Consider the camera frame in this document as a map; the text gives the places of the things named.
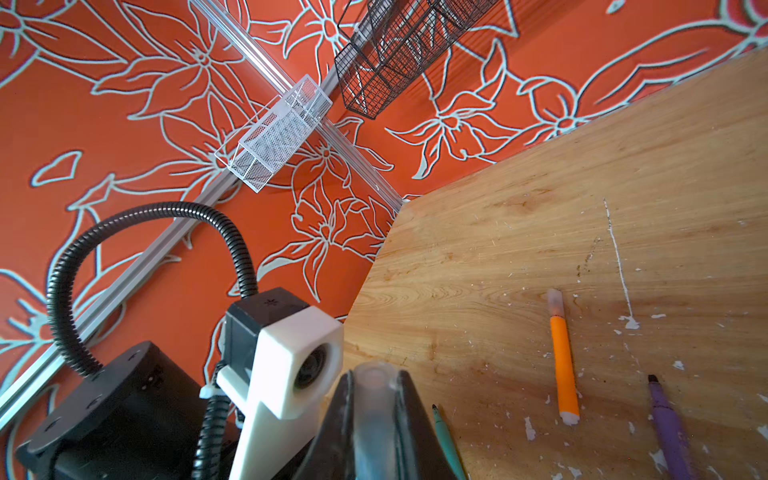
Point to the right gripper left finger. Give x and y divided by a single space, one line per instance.
331 454

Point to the white mesh basket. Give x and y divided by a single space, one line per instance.
255 152

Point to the orange highlighter pen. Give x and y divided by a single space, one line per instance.
567 396

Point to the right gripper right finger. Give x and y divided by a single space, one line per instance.
418 454

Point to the green highlighter pen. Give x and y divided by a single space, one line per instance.
447 444

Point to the purple highlighter pen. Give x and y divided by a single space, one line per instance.
671 434

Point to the black wire basket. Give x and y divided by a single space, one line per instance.
394 43

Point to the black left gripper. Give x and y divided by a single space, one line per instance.
137 418

